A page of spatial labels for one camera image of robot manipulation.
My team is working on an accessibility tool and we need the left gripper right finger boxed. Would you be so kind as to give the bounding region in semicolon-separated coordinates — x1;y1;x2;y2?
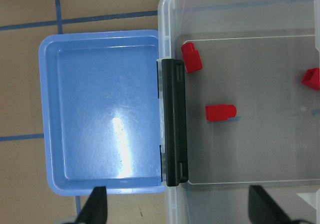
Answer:
248;185;293;224

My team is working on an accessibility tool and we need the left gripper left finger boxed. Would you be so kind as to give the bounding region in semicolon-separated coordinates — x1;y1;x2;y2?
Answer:
75;186;108;224

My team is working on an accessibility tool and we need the red block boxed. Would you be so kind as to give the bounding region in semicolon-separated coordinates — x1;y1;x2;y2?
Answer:
181;43;203;74
205;104;237;122
301;68;320;91

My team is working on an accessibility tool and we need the clear ribbed box lid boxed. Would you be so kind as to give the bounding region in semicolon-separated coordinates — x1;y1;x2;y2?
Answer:
314;0;320;52

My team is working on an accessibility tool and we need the clear plastic storage box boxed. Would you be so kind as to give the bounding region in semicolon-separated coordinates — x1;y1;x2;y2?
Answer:
158;0;320;223

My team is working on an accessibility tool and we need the blue plastic tray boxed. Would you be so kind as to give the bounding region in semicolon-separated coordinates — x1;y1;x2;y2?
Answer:
38;30;164;196

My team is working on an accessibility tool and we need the black box latch handle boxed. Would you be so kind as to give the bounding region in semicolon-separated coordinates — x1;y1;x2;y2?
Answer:
158;59;189;187

